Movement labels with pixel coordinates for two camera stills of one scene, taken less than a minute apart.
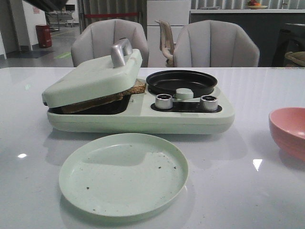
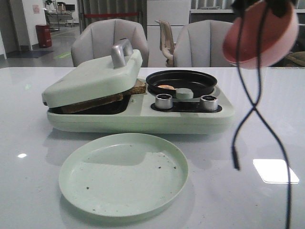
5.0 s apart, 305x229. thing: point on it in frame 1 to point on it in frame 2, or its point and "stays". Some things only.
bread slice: (73, 107) stays
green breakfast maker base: (137, 113) stays
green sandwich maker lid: (94, 78) stays
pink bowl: (288, 125) to (280, 37)
